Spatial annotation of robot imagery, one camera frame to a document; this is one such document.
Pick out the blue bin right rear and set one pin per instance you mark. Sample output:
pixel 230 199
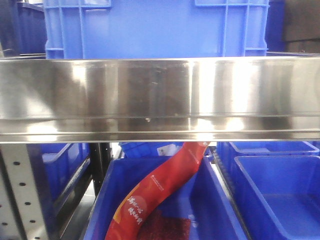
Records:
pixel 231 149

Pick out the blue bin lower right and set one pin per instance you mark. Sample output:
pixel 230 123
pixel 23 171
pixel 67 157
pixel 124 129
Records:
pixel 278 197

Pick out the dark red mesh pad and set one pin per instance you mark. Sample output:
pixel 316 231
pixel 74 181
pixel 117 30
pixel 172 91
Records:
pixel 159 227

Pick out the blue bin lower left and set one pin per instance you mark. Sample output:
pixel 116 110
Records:
pixel 67 170

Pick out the large light blue crate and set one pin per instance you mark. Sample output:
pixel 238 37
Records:
pixel 136 29

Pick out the blue bin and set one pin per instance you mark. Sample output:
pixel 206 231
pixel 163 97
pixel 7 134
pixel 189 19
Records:
pixel 278 197
pixel 201 200
pixel 67 170
pixel 231 149

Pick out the red snack package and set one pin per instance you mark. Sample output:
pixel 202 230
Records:
pixel 153 189

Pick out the perforated metal rack post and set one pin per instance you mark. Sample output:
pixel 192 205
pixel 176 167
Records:
pixel 29 219

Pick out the stainless steel shelf rail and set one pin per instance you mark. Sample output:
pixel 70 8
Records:
pixel 185 99

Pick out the blue bin lower centre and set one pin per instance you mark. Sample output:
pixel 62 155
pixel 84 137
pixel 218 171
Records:
pixel 201 200

